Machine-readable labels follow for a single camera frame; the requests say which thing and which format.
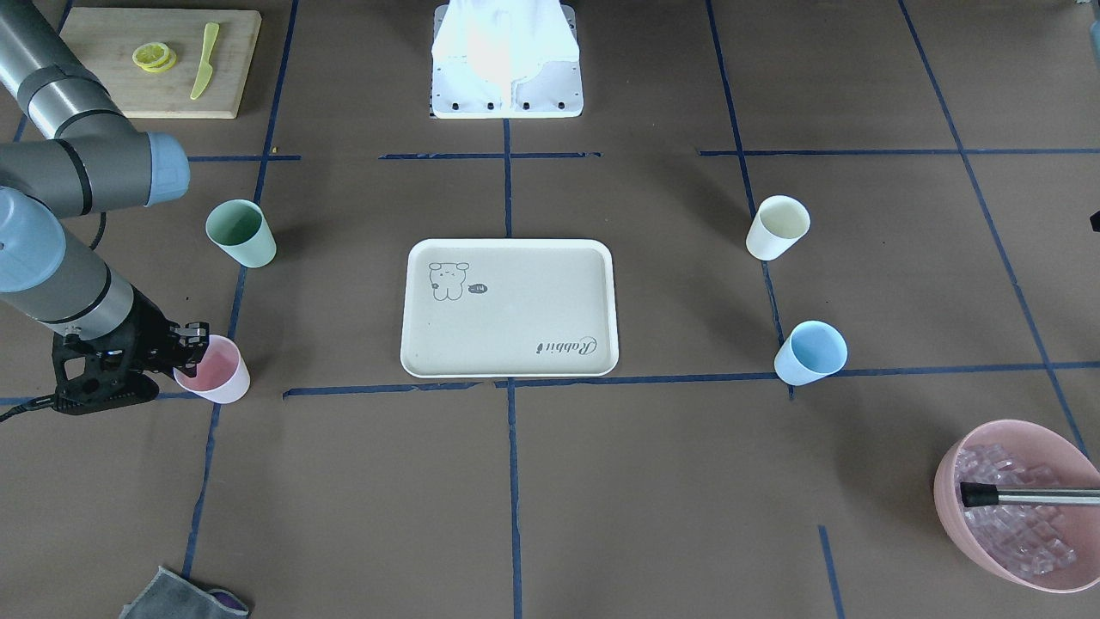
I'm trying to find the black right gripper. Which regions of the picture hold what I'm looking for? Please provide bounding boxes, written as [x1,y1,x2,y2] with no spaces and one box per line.
[52,297,210,414]

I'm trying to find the pink plastic cup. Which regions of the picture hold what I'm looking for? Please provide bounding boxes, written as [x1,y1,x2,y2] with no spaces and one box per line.
[173,334,251,404]

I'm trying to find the cream plastic cup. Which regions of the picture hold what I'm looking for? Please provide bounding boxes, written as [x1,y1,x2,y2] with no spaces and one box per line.
[746,195,812,261]

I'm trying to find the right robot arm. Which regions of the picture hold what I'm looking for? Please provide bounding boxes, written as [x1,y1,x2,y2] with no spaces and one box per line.
[1,1,210,420]

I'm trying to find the cream rabbit tray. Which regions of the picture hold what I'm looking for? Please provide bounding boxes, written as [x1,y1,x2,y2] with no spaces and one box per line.
[400,239,620,377]

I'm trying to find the green plastic cup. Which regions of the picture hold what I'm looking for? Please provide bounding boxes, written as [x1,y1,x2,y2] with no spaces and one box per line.
[205,199,278,269]

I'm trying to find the grey folded cloth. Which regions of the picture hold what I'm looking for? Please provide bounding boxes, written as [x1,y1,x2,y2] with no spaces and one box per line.
[119,567,252,618]

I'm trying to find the wooden cutting board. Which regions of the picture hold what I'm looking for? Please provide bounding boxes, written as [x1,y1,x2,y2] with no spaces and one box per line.
[61,7,262,119]

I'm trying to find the lemon slices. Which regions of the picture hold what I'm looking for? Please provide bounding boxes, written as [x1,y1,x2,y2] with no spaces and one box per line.
[132,40,178,74]

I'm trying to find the yellow-green plastic knife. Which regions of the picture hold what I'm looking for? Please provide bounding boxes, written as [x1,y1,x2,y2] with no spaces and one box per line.
[190,22,220,101]

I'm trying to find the blue plastic cup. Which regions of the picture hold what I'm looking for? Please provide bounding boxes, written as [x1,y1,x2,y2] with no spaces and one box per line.
[773,320,849,385]

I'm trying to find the pink bowl with ice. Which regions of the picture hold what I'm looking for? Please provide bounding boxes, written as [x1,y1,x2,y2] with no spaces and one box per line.
[932,420,1099,594]

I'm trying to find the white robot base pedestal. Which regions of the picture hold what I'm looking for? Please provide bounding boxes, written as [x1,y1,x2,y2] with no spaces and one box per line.
[430,1,584,119]

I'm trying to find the metal scoop handle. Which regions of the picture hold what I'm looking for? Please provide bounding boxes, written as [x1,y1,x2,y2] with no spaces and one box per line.
[958,480,1099,508]

